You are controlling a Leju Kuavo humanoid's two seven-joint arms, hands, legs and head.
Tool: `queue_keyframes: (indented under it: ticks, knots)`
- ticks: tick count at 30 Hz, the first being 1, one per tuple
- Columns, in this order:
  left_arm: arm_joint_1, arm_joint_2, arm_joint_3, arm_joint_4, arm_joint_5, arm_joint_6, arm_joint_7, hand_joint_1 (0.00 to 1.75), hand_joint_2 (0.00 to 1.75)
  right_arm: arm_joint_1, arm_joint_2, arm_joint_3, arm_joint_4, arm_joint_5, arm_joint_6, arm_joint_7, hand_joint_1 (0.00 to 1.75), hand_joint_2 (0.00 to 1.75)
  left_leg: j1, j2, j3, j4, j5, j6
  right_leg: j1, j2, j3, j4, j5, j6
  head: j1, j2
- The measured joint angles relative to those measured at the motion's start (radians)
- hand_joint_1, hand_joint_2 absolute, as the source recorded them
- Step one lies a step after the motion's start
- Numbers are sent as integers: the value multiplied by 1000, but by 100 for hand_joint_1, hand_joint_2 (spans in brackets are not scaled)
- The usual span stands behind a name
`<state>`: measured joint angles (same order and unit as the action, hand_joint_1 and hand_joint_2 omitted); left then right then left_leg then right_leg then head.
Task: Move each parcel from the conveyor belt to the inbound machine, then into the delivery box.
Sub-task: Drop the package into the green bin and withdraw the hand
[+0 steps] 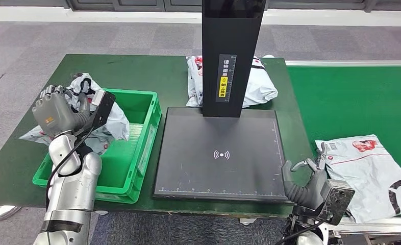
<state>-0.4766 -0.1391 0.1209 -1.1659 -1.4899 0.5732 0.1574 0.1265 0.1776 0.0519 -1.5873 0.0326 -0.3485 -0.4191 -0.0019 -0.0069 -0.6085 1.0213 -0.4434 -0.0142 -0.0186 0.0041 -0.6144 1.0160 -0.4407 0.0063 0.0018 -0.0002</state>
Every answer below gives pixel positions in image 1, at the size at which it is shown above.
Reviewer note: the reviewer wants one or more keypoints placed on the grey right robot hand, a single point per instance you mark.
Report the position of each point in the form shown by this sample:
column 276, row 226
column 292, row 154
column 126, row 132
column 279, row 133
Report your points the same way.
column 305, row 197

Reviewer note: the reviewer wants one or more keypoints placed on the black inbound scanning machine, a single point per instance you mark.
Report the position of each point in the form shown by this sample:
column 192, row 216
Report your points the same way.
column 220, row 175

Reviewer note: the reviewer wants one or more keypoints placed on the green conveyor belt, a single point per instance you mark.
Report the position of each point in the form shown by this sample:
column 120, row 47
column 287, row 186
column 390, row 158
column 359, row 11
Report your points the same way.
column 349, row 101

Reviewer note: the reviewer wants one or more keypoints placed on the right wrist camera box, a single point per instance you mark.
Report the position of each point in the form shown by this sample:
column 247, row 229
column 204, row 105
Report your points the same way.
column 337, row 201

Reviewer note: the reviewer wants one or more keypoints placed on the white table bracket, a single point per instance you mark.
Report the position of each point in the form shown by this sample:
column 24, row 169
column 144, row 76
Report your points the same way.
column 247, row 221

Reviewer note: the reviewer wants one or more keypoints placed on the green plastic crate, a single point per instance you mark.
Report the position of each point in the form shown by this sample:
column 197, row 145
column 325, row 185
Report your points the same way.
column 126, row 162

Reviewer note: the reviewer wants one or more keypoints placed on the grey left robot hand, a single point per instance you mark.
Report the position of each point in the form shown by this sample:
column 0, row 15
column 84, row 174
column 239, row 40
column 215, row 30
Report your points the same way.
column 51, row 115

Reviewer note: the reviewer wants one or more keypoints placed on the round silver metal base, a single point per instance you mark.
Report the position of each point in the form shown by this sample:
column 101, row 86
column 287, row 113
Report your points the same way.
column 1, row 213

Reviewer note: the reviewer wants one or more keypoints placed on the white plastic mailer parcel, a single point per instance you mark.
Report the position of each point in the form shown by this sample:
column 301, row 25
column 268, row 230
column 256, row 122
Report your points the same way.
column 261, row 88
column 362, row 179
column 117, row 125

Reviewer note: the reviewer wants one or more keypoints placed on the ruler label sticker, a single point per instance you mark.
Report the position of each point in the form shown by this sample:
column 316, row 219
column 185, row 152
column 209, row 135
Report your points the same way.
column 225, row 77

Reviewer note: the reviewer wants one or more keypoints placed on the dark grey wall panel frame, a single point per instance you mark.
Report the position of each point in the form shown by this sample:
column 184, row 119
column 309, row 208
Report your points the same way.
column 136, row 4

